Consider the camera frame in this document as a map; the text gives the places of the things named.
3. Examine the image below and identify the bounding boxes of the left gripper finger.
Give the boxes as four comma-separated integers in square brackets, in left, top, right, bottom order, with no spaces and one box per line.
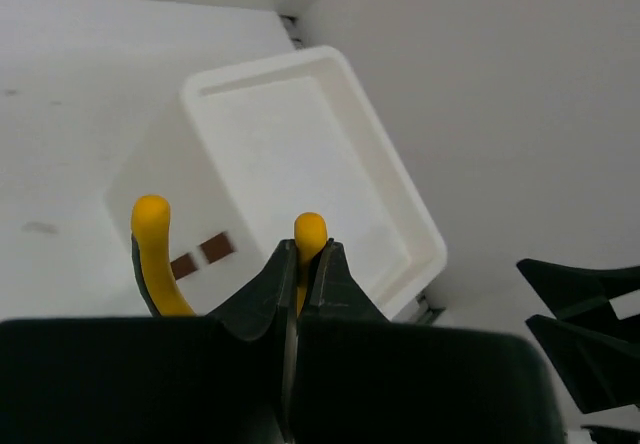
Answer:
[294,240,389,443]

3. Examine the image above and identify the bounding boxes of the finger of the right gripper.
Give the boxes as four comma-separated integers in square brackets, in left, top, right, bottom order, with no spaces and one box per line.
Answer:
[526,293,639,414]
[516,259,639,320]

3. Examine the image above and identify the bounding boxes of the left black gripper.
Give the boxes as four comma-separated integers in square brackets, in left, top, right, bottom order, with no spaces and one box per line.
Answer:
[1,239,565,443]

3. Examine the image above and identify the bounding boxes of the drawer brown handle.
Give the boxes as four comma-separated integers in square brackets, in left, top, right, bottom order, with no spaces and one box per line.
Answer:
[170,253,198,281]

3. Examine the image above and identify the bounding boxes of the yellow black pliers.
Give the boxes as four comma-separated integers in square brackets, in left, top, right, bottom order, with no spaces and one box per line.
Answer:
[130,195,328,317]

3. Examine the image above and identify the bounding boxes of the white drawer cabinet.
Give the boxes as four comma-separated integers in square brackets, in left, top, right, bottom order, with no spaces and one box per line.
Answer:
[105,47,447,318]

